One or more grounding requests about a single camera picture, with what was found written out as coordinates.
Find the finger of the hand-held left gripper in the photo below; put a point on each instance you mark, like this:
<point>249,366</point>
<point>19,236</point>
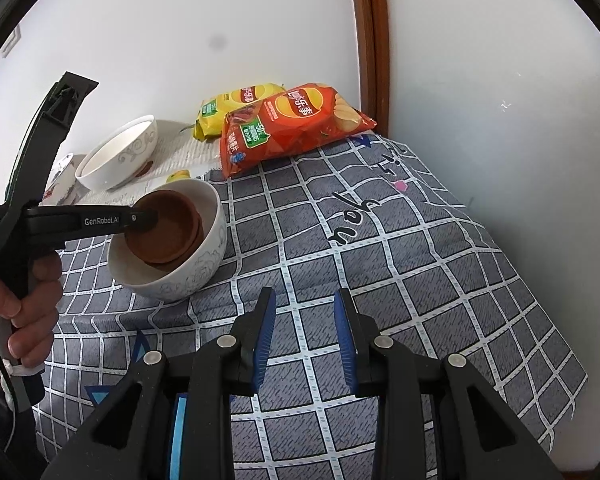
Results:
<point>100,221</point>
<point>50,130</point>

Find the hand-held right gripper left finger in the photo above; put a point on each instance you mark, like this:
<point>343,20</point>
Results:
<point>265,340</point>

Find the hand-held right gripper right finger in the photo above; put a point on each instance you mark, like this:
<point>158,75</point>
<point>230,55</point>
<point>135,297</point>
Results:
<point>342,340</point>

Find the small brown dish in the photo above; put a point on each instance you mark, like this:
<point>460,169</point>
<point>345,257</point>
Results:
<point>170,225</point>
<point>192,256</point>

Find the white bowl grey scroll pattern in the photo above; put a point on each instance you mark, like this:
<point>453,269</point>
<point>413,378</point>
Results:
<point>180,282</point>

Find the person's left hand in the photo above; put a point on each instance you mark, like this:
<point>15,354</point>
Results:
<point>40,320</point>

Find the white bowl floral print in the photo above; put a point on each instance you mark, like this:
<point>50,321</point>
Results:
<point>62,182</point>

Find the large white bowl scroll pattern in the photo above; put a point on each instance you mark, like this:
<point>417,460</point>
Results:
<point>115,160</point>

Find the grey checked tablecloth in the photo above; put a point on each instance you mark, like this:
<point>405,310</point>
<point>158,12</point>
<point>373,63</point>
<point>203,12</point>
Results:
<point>405,285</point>

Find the yellow chip bag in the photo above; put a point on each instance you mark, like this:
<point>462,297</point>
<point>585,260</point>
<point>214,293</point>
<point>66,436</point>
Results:
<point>230,105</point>

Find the red chip bag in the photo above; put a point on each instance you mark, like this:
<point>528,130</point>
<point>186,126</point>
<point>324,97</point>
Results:
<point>295,125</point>

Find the white light switch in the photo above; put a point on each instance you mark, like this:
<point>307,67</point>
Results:
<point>11,42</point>

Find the brown wooden door frame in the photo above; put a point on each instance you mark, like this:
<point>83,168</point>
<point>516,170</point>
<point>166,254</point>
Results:
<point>369,45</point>

